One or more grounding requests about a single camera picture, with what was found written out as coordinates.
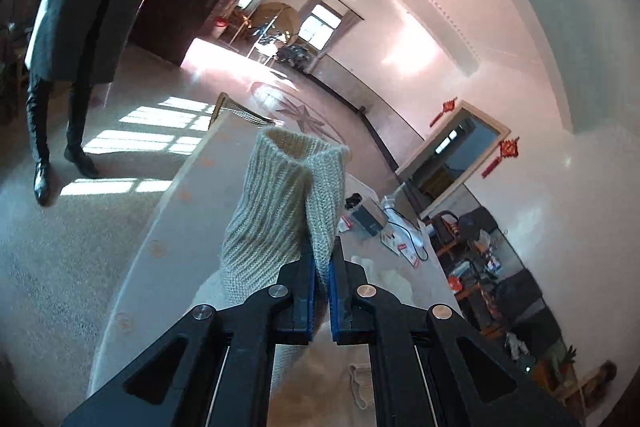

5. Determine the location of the beige knit sweater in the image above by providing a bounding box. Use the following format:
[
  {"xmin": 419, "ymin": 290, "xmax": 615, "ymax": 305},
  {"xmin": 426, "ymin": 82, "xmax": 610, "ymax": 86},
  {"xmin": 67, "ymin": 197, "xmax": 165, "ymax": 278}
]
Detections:
[{"xmin": 193, "ymin": 127, "xmax": 375, "ymax": 426}]

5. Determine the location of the floral table cloth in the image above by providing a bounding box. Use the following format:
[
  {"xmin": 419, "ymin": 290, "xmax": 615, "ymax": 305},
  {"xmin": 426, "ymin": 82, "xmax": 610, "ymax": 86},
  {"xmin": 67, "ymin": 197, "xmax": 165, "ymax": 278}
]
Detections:
[{"xmin": 88, "ymin": 115, "xmax": 458, "ymax": 426}]

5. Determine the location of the black leather armchair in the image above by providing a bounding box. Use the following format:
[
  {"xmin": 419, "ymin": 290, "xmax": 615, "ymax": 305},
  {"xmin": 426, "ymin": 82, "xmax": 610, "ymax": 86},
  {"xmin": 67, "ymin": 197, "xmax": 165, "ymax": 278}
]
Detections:
[{"xmin": 480, "ymin": 269, "xmax": 561, "ymax": 358}]

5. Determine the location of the red white card packet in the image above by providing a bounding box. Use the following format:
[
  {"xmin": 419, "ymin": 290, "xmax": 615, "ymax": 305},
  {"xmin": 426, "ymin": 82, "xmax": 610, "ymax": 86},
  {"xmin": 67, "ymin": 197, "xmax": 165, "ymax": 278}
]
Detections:
[{"xmin": 381, "ymin": 232, "xmax": 420, "ymax": 268}]

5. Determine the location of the clear plastic bag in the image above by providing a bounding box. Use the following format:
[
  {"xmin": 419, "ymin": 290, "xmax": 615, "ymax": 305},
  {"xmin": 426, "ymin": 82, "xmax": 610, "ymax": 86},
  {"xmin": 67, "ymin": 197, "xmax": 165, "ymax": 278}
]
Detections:
[{"xmin": 381, "ymin": 195, "xmax": 420, "ymax": 237}]

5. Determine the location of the black wooden armchair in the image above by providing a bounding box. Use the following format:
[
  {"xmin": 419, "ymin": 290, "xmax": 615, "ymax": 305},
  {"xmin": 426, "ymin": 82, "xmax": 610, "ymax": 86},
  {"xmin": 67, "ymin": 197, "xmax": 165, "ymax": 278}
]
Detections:
[{"xmin": 431, "ymin": 207, "xmax": 498, "ymax": 257}]

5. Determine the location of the dark grey box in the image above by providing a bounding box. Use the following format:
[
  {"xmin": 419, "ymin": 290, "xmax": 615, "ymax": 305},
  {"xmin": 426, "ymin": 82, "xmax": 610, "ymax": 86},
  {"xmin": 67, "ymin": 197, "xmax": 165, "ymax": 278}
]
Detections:
[{"xmin": 350, "ymin": 205, "xmax": 386, "ymax": 236}]

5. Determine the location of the red chinese knot right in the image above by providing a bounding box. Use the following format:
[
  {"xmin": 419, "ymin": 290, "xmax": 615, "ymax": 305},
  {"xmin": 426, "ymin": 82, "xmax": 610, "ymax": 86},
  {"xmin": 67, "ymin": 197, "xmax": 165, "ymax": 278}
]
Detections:
[{"xmin": 480, "ymin": 138, "xmax": 520, "ymax": 179}]

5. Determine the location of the red chinese knot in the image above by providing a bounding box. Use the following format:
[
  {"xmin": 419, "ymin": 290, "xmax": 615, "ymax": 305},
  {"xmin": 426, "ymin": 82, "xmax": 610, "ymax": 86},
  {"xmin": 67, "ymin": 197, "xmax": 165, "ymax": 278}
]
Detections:
[
  {"xmin": 480, "ymin": 138, "xmax": 520, "ymax": 179},
  {"xmin": 430, "ymin": 96, "xmax": 458, "ymax": 128}
]

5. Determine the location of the red chinese knot left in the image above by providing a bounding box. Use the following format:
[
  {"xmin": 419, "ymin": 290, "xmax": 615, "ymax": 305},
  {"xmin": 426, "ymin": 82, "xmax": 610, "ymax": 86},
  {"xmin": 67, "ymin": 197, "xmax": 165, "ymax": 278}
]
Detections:
[{"xmin": 430, "ymin": 96, "xmax": 458, "ymax": 128}]

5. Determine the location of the red waste bin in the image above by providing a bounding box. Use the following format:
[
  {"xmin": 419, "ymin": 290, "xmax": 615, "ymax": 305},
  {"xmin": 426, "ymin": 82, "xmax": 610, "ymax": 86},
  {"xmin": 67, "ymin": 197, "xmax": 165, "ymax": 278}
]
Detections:
[{"xmin": 212, "ymin": 17, "xmax": 228, "ymax": 39}]

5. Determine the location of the person in black coat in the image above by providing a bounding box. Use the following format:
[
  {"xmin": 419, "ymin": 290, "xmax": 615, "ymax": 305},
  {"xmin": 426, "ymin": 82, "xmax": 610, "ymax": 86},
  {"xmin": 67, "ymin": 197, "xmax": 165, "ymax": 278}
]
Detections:
[{"xmin": 25, "ymin": 0, "xmax": 110, "ymax": 206}]

